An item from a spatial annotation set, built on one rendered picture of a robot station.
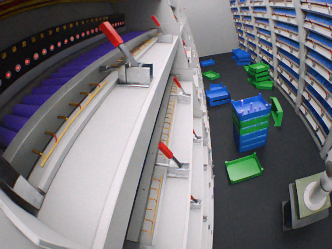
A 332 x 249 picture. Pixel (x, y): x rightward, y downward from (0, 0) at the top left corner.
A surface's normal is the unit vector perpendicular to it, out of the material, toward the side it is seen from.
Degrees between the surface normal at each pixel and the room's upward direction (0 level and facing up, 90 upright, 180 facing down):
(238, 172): 0
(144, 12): 90
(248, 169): 0
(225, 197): 0
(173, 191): 20
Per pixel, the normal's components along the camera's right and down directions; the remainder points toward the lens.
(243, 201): -0.31, -0.74
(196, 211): 0.04, -0.75
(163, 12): -0.13, 0.65
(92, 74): 0.99, 0.11
